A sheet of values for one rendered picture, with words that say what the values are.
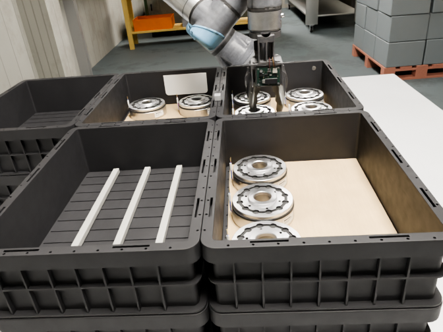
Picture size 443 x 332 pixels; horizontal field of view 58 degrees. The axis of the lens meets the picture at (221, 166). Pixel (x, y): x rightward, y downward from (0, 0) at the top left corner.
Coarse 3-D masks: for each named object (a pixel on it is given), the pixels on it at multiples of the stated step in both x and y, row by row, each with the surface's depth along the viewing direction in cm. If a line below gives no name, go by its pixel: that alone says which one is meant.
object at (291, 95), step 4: (296, 88) 114; (300, 88) 114; (304, 88) 114; (308, 88) 114; (312, 88) 113; (288, 92) 112; (292, 92) 112; (316, 92) 110; (320, 92) 110; (288, 96) 109; (292, 96) 110; (296, 96) 109; (300, 96) 108; (308, 96) 108; (312, 96) 108; (316, 96) 108; (320, 96) 107; (292, 100) 108; (296, 100) 107; (300, 100) 106; (304, 100) 106; (308, 100) 106; (312, 100) 106
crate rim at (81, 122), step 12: (132, 72) 118; (144, 72) 117; (156, 72) 116; (168, 72) 116; (216, 72) 111; (216, 84) 101; (96, 108) 94; (216, 108) 86; (84, 120) 86; (144, 120) 83; (156, 120) 83; (168, 120) 82; (180, 120) 82; (216, 120) 84
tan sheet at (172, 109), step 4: (168, 104) 121; (172, 104) 120; (176, 104) 120; (168, 108) 118; (172, 108) 117; (176, 108) 117; (168, 112) 115; (172, 112) 115; (176, 112) 114; (128, 116) 115; (164, 116) 112; (168, 116) 112; (172, 116) 112; (176, 116) 112; (180, 116) 111; (128, 120) 112; (132, 120) 112
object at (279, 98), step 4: (272, 88) 97; (276, 88) 97; (280, 88) 97; (276, 92) 98; (280, 92) 95; (276, 96) 98; (280, 96) 95; (284, 96) 98; (276, 100) 99; (280, 100) 96; (284, 100) 99; (280, 104) 99; (276, 108) 100; (280, 108) 100
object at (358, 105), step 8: (288, 64) 114; (296, 64) 114; (328, 64) 109; (224, 72) 111; (336, 72) 102; (224, 80) 103; (336, 80) 97; (224, 88) 98; (344, 88) 91; (224, 96) 93; (352, 96) 87; (360, 104) 82; (216, 112) 84; (272, 112) 82; (280, 112) 81; (288, 112) 81; (296, 112) 81; (304, 112) 81; (312, 112) 80
